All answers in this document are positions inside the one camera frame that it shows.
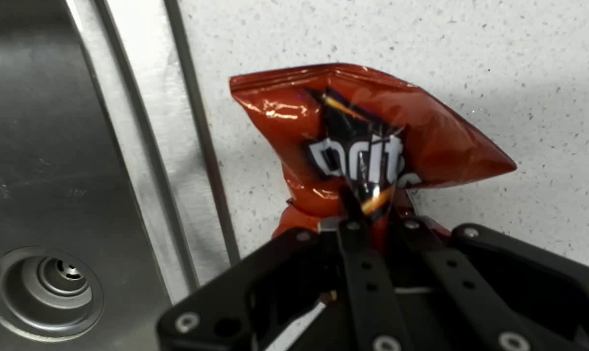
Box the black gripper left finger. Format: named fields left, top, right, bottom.
left=155, top=219, right=416, bottom=351

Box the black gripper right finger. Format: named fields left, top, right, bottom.
left=391, top=215, right=589, bottom=351

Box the red Doritos chip packet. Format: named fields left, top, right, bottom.
left=229, top=61, right=519, bottom=242

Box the stainless steel double sink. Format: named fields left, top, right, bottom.
left=0, top=0, right=243, bottom=351

